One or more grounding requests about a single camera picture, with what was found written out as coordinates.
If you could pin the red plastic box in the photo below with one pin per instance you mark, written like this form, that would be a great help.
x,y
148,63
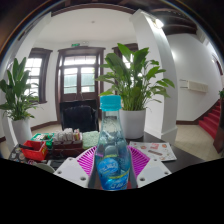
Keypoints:
x,y
35,151

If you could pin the wooden box with sachets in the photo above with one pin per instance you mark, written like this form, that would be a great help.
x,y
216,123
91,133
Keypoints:
x,y
68,146

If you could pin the red carpeted stairs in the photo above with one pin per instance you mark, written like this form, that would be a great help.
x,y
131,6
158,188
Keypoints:
x,y
211,121

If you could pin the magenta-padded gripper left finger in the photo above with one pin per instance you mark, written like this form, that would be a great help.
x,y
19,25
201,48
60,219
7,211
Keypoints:
x,y
71,171

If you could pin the light green cloth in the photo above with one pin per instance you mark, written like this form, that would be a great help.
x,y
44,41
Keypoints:
x,y
90,139

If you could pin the white wall unit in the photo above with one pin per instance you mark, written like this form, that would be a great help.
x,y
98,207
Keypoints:
x,y
195,86

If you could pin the potted plant in white pot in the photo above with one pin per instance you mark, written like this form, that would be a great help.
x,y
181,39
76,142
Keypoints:
x,y
18,93
133,83

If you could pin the green exit sign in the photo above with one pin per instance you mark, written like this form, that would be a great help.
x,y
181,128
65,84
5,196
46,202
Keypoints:
x,y
75,44

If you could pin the dark wooden double door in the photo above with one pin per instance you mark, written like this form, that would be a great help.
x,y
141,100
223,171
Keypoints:
x,y
78,76

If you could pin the black chair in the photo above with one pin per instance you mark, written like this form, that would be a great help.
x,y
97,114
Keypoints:
x,y
80,116

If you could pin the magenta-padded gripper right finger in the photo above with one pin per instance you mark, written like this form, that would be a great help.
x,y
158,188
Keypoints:
x,y
153,171

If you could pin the green and white box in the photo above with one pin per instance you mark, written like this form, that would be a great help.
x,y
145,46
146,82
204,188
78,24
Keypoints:
x,y
41,137

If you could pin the dark-framed window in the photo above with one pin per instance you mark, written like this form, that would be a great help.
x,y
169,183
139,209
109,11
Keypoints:
x,y
116,50
36,73

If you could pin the clear bottle with blue cap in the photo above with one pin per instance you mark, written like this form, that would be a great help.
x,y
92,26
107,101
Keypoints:
x,y
111,146

